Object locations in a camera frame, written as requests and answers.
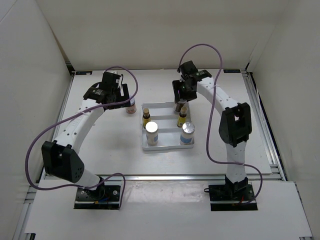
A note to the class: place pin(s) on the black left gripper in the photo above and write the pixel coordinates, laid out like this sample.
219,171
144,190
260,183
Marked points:
125,93

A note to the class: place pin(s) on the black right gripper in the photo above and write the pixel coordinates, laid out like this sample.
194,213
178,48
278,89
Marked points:
177,85

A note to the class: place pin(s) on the brown spice jar white lid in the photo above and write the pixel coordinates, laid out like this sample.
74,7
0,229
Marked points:
178,106

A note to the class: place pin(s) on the yellow bottle tan cap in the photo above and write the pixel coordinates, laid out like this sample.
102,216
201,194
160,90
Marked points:
146,117

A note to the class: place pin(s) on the yellow bottle brown cap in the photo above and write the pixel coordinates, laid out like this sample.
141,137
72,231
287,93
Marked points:
182,116

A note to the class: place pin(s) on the white can beige label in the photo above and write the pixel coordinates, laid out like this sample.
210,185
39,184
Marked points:
152,133

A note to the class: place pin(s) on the white can blue label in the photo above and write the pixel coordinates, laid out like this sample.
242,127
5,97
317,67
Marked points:
187,133

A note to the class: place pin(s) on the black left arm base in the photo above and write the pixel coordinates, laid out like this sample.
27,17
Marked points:
105,197

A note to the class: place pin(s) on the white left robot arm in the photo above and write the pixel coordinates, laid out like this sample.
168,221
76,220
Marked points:
61,156

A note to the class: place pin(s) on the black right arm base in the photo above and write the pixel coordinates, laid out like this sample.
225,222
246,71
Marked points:
221,201

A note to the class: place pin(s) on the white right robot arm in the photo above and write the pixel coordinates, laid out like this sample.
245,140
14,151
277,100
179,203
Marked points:
235,124

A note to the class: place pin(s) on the pink spice jar white lid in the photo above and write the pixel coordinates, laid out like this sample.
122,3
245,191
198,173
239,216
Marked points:
132,108

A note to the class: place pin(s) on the white stepped organizer tray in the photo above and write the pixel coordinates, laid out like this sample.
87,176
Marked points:
169,133

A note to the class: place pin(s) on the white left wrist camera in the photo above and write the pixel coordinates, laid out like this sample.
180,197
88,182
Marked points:
113,72

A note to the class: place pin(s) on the aluminium front rail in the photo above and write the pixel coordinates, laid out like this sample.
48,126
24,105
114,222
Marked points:
182,177

